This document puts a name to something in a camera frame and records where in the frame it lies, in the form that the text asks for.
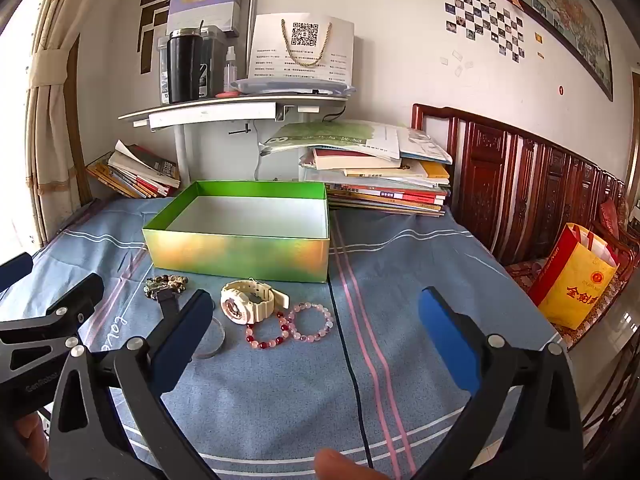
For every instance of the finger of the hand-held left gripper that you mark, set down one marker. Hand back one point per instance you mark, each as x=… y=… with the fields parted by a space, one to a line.
x=15 y=270
x=85 y=292

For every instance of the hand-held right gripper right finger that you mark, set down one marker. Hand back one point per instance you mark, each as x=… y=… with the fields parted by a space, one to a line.
x=445 y=342

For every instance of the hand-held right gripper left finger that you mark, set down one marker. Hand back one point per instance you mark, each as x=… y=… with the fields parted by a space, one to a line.
x=180 y=332

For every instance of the white wrist watch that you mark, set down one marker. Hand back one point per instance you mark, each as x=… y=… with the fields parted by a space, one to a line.
x=240 y=300

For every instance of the green iridescent cardboard box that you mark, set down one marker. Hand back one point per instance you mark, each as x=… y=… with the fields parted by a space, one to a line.
x=240 y=255

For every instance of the person's left hand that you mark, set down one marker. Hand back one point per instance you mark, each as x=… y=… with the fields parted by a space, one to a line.
x=30 y=432

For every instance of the person's right hand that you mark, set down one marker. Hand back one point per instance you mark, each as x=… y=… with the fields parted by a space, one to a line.
x=350 y=467

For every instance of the silver bangle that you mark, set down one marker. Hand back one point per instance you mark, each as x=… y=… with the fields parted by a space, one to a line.
x=222 y=332

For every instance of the blue striped cloth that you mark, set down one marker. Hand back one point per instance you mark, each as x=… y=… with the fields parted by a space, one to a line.
x=280 y=410

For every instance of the small leaning stack of books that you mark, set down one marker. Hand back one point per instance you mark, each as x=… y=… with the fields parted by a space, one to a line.
x=145 y=170

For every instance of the yellow and red shopping bag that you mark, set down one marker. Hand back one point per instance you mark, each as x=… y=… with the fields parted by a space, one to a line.
x=570 y=285

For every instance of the beige curtain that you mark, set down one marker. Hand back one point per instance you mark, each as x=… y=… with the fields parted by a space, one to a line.
x=55 y=135

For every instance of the red carved wooden bench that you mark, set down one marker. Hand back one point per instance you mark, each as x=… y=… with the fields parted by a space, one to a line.
x=500 y=185

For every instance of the large stack of books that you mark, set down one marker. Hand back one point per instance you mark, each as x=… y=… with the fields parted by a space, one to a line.
x=380 y=180

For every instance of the red cushion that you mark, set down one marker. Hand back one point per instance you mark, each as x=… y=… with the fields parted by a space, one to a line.
x=612 y=217

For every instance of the white desk shelf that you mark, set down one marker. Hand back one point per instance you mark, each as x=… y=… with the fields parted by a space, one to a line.
x=200 y=110

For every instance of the black tumbler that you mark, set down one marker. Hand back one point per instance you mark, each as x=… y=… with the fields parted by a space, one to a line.
x=184 y=70

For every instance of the small clear spray bottle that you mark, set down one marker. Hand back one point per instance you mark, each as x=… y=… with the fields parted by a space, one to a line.
x=230 y=72

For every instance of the framed floral painting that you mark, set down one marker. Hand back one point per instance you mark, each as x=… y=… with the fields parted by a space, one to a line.
x=560 y=5

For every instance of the brown wall decoration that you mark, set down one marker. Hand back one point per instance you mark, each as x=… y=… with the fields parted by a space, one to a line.
x=150 y=30

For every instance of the wall photo collage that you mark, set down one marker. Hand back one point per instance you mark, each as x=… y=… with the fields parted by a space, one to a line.
x=480 y=15

